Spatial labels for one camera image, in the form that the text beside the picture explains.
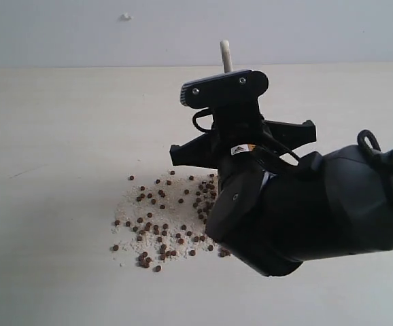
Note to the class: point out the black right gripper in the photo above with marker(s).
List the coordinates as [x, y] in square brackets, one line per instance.
[240, 141]

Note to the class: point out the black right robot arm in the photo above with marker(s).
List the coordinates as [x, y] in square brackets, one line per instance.
[274, 216]

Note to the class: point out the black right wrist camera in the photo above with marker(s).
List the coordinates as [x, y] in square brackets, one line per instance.
[224, 89]

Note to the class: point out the white paint brush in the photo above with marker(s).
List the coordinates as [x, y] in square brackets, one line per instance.
[226, 56]

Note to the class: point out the white wall plug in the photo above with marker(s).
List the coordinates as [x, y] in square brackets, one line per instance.
[126, 17]

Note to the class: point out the pile of white grains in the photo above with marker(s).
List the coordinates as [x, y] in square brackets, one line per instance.
[165, 220]

